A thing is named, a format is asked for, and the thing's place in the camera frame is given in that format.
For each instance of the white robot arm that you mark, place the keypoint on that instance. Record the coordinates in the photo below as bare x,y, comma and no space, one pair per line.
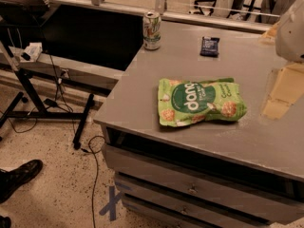
289,44

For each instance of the white power adapter box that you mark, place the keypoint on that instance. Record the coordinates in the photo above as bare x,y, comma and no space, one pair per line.
32,52

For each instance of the black shoe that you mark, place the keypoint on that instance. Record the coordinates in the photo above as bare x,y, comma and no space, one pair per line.
10,181

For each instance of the black metal table stand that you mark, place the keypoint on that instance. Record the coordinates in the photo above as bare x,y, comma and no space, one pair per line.
42,112

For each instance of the blue tape cross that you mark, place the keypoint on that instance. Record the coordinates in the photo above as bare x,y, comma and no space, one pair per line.
113,199

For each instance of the green dang chips bag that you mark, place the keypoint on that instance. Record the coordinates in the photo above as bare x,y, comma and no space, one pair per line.
182,103

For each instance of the white green 7up can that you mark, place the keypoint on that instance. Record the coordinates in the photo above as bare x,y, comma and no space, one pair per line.
151,30

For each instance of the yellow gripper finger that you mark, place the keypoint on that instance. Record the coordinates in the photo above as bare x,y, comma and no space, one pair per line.
287,88

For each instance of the dark blue snack packet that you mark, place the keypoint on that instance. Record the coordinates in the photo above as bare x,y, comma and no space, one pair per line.
210,47

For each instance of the grey drawer cabinet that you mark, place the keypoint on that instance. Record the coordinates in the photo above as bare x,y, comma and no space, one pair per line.
243,174

